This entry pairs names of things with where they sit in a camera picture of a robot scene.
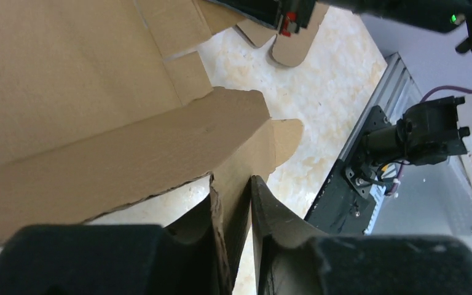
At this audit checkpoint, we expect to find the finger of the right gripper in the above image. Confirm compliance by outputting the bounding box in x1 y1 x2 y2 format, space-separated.
210 0 281 29

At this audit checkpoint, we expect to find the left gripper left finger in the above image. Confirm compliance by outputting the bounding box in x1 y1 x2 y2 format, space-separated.
0 198 219 294

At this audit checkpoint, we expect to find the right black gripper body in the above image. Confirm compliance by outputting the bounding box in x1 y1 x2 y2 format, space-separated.
277 0 472 58

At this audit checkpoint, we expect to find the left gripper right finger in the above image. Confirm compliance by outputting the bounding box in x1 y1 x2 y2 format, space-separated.
250 176 472 294

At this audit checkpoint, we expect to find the brown cardboard box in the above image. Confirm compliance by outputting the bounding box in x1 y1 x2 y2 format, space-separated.
0 0 331 295

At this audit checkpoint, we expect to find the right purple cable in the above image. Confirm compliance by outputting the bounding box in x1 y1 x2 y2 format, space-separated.
419 84 472 103

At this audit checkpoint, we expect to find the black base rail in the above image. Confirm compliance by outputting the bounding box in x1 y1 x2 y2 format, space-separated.
303 53 472 237

